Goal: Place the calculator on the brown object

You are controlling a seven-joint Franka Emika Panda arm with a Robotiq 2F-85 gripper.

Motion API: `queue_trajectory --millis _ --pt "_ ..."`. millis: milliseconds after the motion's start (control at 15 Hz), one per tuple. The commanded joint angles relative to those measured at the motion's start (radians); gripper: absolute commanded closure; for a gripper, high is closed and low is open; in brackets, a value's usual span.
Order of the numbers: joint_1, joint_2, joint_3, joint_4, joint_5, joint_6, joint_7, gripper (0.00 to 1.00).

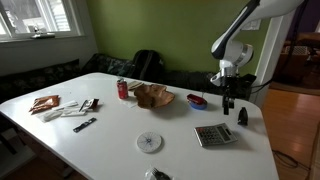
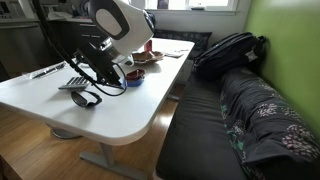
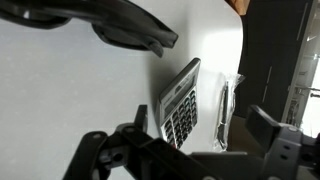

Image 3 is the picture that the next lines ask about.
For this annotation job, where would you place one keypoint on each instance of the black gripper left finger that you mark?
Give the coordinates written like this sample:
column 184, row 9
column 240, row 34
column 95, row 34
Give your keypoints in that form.
column 141, row 116

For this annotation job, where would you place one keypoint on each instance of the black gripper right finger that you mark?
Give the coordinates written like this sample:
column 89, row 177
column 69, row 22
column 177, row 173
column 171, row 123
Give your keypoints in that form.
column 262, row 126

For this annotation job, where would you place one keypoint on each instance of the silver calculator with dark keys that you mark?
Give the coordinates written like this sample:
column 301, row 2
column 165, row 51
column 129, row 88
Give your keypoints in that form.
column 180, row 106

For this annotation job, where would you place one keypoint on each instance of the pen in clear plastic bag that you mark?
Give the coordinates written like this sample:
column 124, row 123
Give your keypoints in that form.
column 225, row 110

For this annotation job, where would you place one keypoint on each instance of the dark kitchen cabinet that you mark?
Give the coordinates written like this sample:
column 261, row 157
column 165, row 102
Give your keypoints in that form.
column 270, row 50

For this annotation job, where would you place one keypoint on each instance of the black sunglasses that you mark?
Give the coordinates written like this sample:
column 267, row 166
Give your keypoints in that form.
column 133, row 23

